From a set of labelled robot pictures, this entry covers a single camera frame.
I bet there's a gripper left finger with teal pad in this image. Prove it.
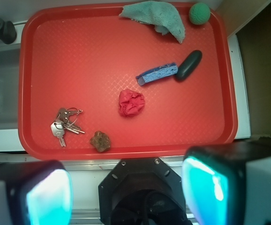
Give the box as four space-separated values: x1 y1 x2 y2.
0 160 73 225

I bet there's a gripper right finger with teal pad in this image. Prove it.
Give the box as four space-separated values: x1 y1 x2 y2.
181 140 271 225

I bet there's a brown rock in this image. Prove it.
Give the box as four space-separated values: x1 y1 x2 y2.
90 131 111 153

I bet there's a silver key bunch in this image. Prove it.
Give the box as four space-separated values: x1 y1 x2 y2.
50 107 85 147

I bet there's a red plastic tray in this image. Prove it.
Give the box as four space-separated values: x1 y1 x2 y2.
18 3 238 160

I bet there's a crumpled red paper ball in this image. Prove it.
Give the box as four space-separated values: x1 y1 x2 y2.
119 89 145 117

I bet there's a black oval case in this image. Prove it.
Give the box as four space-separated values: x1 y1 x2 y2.
175 50 203 82

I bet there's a blue sponge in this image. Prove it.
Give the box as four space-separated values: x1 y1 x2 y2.
135 63 178 86

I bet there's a green foam ball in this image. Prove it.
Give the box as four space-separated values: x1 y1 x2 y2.
189 2 211 25

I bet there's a teal cloth rag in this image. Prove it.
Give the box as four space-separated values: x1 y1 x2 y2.
119 0 186 44

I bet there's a white table frame rail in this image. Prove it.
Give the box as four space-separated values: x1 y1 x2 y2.
227 35 251 140

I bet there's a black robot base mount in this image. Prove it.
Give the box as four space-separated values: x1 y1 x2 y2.
98 158 192 225

